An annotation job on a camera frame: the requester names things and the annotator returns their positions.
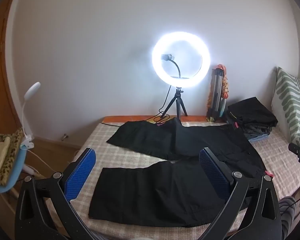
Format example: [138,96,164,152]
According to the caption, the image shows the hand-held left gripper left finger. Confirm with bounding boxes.
[14,147,98,240]

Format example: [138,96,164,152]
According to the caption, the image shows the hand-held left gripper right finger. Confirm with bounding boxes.
[199,147,283,240]

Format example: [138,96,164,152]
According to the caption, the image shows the black pants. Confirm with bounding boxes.
[88,117,274,228]

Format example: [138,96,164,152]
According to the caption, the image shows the blue folded garment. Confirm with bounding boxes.
[248,133,269,142]

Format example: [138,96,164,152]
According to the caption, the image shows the grey folded garment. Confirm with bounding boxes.
[242,125,273,138]

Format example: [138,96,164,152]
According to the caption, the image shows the green patterned pillow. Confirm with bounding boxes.
[271,67,300,144]

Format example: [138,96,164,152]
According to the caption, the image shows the person's striped trouser leg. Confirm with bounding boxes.
[278,197,300,240]

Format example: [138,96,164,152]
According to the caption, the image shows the blue chair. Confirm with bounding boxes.
[0,132,27,194]

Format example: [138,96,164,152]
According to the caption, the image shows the teal bottle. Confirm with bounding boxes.
[219,97,227,117]

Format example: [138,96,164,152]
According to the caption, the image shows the orange mattress cover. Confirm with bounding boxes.
[102,115,228,124]

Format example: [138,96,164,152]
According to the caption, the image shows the leopard print cloth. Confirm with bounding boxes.
[0,127,24,186]

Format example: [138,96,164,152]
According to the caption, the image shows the black tripod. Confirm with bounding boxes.
[162,87,188,120]

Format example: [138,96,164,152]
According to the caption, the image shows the orange patterned cloth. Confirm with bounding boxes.
[217,65,229,98]

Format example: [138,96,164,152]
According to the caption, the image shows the white clip lamp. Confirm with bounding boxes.
[19,82,41,151]

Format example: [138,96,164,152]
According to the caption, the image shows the black gooseneck phone holder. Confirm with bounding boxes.
[161,54,182,78]

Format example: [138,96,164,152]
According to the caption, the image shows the wooden door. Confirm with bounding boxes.
[0,0,25,137]

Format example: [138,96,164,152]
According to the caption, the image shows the black cable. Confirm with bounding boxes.
[100,86,172,127]

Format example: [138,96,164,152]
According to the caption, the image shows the white ring light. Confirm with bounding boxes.
[151,31,211,88]

